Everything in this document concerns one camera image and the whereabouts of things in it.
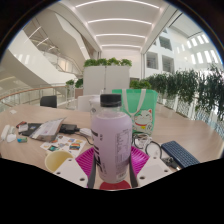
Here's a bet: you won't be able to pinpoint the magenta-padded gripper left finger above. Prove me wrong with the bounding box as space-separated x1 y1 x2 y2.
52 147 98 189

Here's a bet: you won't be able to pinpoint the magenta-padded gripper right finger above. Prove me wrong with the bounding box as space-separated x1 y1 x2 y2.
129 145 174 188

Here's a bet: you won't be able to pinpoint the purple drink bottle black cap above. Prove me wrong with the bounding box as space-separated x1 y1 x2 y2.
90 93 133 185

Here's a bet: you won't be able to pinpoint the pale yellow mug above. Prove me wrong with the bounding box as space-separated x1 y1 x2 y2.
44 150 75 174

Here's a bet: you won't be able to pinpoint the colourful sticker sheet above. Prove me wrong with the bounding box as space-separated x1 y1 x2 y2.
39 134 87 154

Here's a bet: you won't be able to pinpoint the dark blue keyboard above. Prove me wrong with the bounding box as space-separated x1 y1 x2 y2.
160 140 201 169

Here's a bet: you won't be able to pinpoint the white charger block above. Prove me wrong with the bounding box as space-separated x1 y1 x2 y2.
79 127 93 138

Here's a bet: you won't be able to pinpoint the black power adapter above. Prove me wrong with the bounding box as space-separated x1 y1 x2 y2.
59 123 81 135

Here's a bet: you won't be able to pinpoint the black flat wallet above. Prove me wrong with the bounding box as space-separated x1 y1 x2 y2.
20 122 43 138

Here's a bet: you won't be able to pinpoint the green tote bag cat print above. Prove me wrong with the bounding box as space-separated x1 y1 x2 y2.
111 88 159 136

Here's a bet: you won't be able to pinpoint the small white oval case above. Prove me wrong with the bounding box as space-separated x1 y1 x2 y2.
6 133 18 143

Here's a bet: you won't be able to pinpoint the white chair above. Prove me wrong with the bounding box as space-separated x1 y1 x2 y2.
77 94 101 113

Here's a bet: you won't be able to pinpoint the clear shaker bottle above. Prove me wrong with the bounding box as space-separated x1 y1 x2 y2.
89 96 103 118

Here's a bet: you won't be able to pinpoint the black office chair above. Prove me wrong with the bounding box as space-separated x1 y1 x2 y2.
39 95 58 109

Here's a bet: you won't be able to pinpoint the white remote stick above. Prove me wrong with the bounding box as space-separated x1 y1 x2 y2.
0 124 11 141

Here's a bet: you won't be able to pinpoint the potted plants by railing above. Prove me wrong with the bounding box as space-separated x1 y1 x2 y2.
65 78 84 99

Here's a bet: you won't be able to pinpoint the row of green leafy plants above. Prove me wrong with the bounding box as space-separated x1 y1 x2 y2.
129 64 224 121

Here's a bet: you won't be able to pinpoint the white cabinet topped with plants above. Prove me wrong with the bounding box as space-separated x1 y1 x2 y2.
82 57 133 96

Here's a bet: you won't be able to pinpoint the long ceiling light strips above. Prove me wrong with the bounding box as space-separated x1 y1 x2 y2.
74 0 161 49

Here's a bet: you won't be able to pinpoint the black tangled cables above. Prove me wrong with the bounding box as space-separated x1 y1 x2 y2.
132 133 174 168

